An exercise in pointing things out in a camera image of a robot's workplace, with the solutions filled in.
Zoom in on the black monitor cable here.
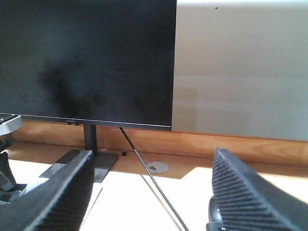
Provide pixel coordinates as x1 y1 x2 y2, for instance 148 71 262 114
119 127 190 231

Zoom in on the grey desk cable grommet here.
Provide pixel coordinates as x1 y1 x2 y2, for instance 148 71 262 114
147 161 169 174

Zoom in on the blue-grey right gripper finger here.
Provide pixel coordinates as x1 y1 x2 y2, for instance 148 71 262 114
212 149 308 231

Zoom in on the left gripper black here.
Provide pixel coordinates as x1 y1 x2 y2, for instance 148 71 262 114
0 139 94 231

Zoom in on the black monitor with stand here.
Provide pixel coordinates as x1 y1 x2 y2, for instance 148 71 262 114
0 0 178 183

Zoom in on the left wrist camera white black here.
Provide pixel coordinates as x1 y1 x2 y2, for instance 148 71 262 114
0 115 23 136

